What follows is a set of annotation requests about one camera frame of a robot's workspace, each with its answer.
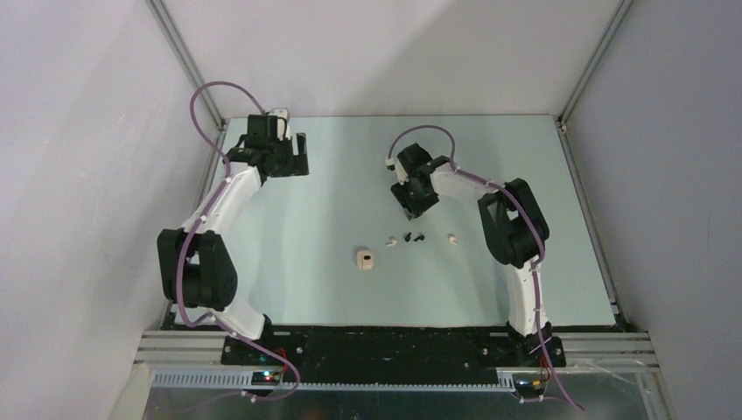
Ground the black earbud charging case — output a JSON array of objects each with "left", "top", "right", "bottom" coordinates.
[{"left": 407, "top": 211, "right": 424, "bottom": 221}]

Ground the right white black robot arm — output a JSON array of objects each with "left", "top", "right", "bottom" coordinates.
[{"left": 384, "top": 143, "right": 550, "bottom": 366}]

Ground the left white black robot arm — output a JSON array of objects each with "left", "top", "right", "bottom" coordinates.
[{"left": 157, "top": 108, "right": 309, "bottom": 365}]

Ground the beige earbud charging case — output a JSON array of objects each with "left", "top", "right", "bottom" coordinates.
[{"left": 356, "top": 248, "right": 375, "bottom": 270}]

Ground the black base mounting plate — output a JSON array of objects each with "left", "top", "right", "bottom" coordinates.
[{"left": 220, "top": 325, "right": 566, "bottom": 385}]

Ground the left controller circuit board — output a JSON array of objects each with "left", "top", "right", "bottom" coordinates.
[{"left": 250, "top": 370, "right": 283, "bottom": 387}]

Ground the controller circuit board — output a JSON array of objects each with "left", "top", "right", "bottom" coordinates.
[
  {"left": 514, "top": 379, "right": 547, "bottom": 400},
  {"left": 250, "top": 370, "right": 283, "bottom": 387}
]

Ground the right controller circuit board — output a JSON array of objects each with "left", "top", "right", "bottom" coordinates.
[{"left": 514, "top": 379, "right": 547, "bottom": 400}]

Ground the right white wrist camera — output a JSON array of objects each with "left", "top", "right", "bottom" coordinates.
[{"left": 385, "top": 157, "right": 409, "bottom": 185}]

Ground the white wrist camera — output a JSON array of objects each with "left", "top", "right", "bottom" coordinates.
[
  {"left": 385, "top": 157, "right": 409, "bottom": 185},
  {"left": 267, "top": 108, "right": 291, "bottom": 141}
]

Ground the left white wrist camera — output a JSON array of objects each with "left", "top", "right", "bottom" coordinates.
[{"left": 267, "top": 108, "right": 291, "bottom": 141}]

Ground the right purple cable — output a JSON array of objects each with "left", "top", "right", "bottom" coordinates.
[{"left": 388, "top": 124, "right": 585, "bottom": 414}]

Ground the purple cable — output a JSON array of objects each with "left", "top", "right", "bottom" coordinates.
[
  {"left": 388, "top": 124, "right": 585, "bottom": 414},
  {"left": 175, "top": 80, "right": 303, "bottom": 403}
]

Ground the aluminium frame rail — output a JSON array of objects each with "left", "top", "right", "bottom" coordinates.
[{"left": 134, "top": 331, "right": 660, "bottom": 374}]

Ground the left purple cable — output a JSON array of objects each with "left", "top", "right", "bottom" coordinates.
[{"left": 175, "top": 80, "right": 303, "bottom": 403}]

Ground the grey slotted cable duct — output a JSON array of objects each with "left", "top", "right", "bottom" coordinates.
[{"left": 151, "top": 369, "right": 515, "bottom": 393}]

